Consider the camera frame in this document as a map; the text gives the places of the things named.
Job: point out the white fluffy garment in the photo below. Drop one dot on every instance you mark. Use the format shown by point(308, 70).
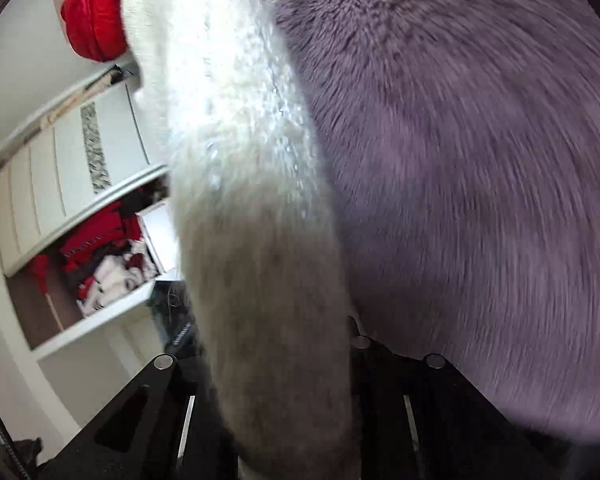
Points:
point(115, 280)

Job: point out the white tweed jacket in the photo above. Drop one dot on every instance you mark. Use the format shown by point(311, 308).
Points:
point(240, 210)

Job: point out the dark cloth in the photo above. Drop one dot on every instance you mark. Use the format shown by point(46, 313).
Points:
point(27, 452)

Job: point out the white wardrobe drawer unit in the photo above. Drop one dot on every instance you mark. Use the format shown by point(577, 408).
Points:
point(162, 240)

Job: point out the bed with purple floral blanket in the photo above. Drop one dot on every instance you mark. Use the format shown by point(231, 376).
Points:
point(455, 160)

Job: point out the white wardrobe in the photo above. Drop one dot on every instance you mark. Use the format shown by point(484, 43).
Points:
point(55, 335)

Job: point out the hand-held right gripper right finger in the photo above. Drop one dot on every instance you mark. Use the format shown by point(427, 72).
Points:
point(375, 390)

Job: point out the hanging red clothes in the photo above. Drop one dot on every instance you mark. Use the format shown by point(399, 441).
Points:
point(95, 240)

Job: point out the red quilt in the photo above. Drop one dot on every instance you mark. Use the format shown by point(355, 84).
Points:
point(92, 10)

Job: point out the white sliding wardrobe door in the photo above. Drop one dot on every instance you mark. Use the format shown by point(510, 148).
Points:
point(65, 180)

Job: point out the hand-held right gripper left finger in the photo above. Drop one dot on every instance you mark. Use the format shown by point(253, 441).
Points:
point(200, 410)

